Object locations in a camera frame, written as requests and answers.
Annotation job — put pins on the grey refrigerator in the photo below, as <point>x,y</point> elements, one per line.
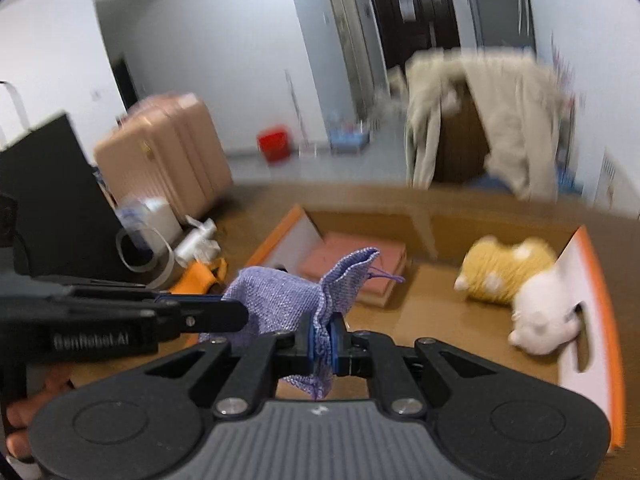
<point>500,15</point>

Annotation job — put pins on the person's left hand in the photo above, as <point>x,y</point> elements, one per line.
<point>17,430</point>

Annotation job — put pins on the purple cloth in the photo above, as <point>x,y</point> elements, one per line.
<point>280,305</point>

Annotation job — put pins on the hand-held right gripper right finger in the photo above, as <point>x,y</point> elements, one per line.
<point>334,347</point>

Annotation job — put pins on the pink flat pad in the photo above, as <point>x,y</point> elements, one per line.
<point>340,247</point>

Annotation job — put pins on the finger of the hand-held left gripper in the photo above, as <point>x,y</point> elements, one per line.
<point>215,317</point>
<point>190,299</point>

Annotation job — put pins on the beige coat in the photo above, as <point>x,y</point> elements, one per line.
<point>515,110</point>

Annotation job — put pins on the printed cardboard box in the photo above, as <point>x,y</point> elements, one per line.
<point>435,300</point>

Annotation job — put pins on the pink suitcase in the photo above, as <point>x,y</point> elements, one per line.
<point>160,160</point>

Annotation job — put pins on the blue basket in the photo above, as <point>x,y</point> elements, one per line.
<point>349,141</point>

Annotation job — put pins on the black paper bag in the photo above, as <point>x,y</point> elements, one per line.
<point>50,200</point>

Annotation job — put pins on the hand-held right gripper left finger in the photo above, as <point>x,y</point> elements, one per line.
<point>309,347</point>

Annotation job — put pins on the yellow spotted plush toy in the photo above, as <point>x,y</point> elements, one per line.
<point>495,270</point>

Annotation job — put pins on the brown chair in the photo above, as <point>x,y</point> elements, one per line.
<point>460,145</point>

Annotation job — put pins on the small white bottle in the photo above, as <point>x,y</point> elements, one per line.
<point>197,247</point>

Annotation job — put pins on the red bucket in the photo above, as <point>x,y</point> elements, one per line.
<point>274,144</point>

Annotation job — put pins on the dark entrance door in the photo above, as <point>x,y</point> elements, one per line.
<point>425,25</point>

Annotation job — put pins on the white plush toy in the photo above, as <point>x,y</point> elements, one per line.
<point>542,310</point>

